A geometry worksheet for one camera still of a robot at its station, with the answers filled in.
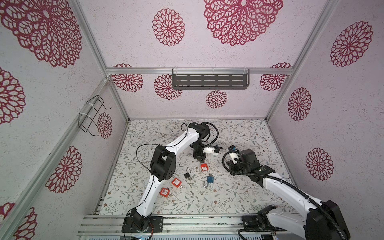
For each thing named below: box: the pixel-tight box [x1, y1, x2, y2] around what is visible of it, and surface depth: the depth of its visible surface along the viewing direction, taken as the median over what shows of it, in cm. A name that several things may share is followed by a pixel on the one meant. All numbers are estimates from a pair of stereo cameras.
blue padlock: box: [207, 176, 214, 183], surface depth 90 cm
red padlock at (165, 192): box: [160, 187, 170, 198], surface depth 85 cm
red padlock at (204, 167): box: [200, 163, 209, 171], surface depth 92 cm
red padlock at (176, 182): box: [171, 177, 182, 188], surface depth 89 cm
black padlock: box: [183, 167, 192, 179], surface depth 92 cm
